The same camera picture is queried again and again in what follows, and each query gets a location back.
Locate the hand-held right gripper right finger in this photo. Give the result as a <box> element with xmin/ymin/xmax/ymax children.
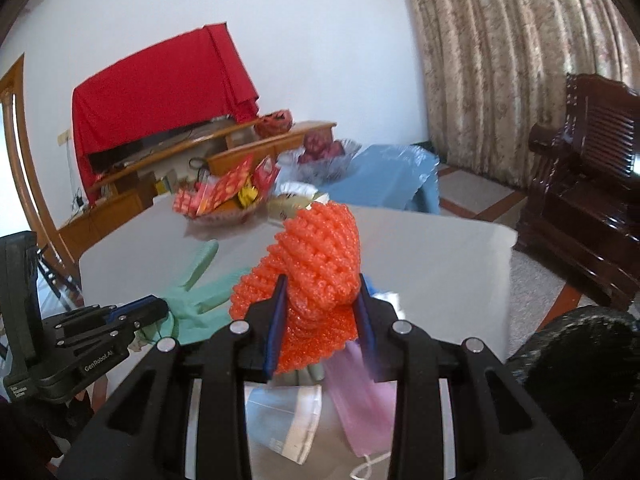
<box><xmin>352</xmin><ymin>272</ymin><xmax>586</xmax><ymax>480</ymax></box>

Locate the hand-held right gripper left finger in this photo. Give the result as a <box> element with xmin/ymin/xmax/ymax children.
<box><xmin>60</xmin><ymin>275</ymin><xmax>288</xmax><ymax>480</ymax></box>

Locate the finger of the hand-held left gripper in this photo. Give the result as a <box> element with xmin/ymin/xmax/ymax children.
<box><xmin>42</xmin><ymin>297</ymin><xmax>163</xmax><ymax>333</ymax></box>
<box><xmin>55</xmin><ymin>301</ymin><xmax>169</xmax><ymax>351</ymax></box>

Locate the green rubber glove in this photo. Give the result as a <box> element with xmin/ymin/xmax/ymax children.
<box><xmin>132</xmin><ymin>240</ymin><xmax>326</xmax><ymax>386</ymax></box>

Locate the orange sponge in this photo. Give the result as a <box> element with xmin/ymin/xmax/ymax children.
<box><xmin>229</xmin><ymin>202</ymin><xmax>363</xmax><ymax>373</ymax></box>

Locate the pink face mask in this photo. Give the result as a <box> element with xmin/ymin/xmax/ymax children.
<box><xmin>322</xmin><ymin>340</ymin><xmax>401</xmax><ymax>480</ymax></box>

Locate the wooden television cabinet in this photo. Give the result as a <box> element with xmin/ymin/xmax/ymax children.
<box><xmin>55</xmin><ymin>120</ymin><xmax>338</xmax><ymax>266</ymax></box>

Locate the glass snack bowl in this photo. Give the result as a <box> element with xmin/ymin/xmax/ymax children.
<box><xmin>185</xmin><ymin>199</ymin><xmax>273</xmax><ymax>227</ymax></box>

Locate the pile of red snack packets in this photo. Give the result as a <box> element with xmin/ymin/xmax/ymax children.
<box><xmin>172</xmin><ymin>155</ymin><xmax>281</xmax><ymax>218</ymax></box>

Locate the blue plastic cloth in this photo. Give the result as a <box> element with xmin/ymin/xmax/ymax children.
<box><xmin>320</xmin><ymin>144</ymin><xmax>441</xmax><ymax>216</ymax></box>

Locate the glass fruit bowl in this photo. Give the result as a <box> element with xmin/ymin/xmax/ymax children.
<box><xmin>277</xmin><ymin>139</ymin><xmax>361</xmax><ymax>183</ymax></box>

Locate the black television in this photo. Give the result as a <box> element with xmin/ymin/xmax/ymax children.
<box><xmin>89</xmin><ymin>119</ymin><xmax>236</xmax><ymax>173</ymax></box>

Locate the red woven basket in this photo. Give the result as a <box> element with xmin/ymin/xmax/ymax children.
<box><xmin>255</xmin><ymin>109</ymin><xmax>294</xmax><ymax>139</ymax></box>

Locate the black plastic bag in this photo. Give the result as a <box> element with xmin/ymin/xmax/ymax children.
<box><xmin>505</xmin><ymin>305</ymin><xmax>640</xmax><ymax>480</ymax></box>

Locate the red cloth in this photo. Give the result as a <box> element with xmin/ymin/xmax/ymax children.
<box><xmin>71</xmin><ymin>22</ymin><xmax>261</xmax><ymax>206</ymax></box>

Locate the dark wooden armchair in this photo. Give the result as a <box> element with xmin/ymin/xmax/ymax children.
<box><xmin>515</xmin><ymin>72</ymin><xmax>640</xmax><ymax>311</ymax></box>

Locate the beige patterned curtain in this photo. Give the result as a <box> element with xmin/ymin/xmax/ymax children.
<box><xmin>390</xmin><ymin>0</ymin><xmax>640</xmax><ymax>196</ymax></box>

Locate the wooden door frame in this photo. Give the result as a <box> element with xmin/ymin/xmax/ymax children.
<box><xmin>0</xmin><ymin>55</ymin><xmax>83</xmax><ymax>291</ymax></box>

